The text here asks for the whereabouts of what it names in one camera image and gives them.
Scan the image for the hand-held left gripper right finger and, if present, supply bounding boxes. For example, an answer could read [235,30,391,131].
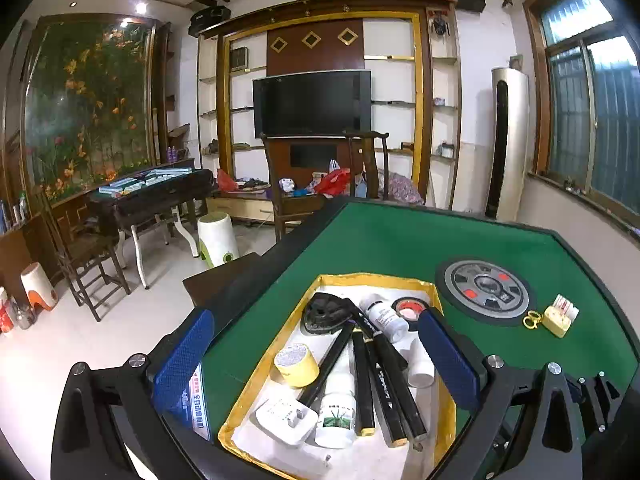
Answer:
[417,307,586,480]

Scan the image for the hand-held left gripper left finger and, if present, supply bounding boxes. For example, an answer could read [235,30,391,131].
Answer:
[50,308,216,480]

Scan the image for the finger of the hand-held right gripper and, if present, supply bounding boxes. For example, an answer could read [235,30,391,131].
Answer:
[567,370,626,441]

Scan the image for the white bottle black print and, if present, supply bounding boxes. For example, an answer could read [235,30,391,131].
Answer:
[407,335,436,389]

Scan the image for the black glossy tube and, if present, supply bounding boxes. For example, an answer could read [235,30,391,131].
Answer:
[345,305,429,454]

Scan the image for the black tape roll red core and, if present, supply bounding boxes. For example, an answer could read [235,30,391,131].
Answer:
[391,296,433,332]

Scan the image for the white bottle green label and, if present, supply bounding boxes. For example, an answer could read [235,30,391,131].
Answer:
[361,296,410,345]
[314,377,358,450]

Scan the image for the black marker yellow cap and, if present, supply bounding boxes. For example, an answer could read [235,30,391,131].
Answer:
[351,331,377,437]

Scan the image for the yellow tape roll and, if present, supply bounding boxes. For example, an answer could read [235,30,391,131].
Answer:
[274,343,320,388]

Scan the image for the black rod white ends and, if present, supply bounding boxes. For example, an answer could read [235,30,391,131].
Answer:
[296,322,357,406]

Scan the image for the white power adapter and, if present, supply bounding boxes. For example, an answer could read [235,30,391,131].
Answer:
[255,394,319,447]

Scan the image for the black plastic nozzle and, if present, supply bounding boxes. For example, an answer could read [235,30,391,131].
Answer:
[300,292,358,337]

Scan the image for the white box yellow rim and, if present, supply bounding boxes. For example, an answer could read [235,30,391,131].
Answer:
[217,273,458,480]

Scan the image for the printed label sticker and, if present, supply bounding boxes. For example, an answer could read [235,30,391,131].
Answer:
[172,362,212,442]

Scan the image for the grey round table centre panel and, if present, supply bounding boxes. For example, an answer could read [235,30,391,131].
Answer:
[434,258,538,328]

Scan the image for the green white plastic stool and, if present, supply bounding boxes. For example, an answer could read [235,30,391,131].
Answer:
[196,212,241,268]

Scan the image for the slatted wooden chair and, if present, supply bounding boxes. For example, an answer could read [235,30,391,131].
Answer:
[37,187,132,322]

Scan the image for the dark folding table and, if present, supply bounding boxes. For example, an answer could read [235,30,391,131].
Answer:
[87,167,218,288]

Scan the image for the orange white plastic stool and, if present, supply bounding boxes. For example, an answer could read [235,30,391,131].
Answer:
[20,261,60,311]

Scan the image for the glass jar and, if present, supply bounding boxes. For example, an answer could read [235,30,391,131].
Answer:
[12,302,36,331]

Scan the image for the floral cloth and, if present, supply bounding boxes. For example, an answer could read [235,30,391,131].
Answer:
[377,170,426,206]

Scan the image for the rows of mahjong tiles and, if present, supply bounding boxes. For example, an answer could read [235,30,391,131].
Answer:
[97,167,196,196]

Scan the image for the white spray bottle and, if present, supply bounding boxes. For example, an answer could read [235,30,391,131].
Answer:
[12,191,30,226]

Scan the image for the standing air conditioner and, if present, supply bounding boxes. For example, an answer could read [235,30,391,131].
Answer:
[484,66,530,221]

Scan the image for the wooden framed window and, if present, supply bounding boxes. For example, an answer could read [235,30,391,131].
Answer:
[522,0,640,241]

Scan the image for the black television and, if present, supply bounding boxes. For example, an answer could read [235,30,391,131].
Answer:
[251,70,373,138]

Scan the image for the flower wall mural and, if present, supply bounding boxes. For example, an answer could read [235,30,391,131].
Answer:
[22,15,161,201]

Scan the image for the spider wall figure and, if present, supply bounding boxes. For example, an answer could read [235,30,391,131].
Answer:
[430,9,453,38]

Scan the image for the wooden TV wall unit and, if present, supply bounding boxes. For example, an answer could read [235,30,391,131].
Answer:
[196,0,463,226]

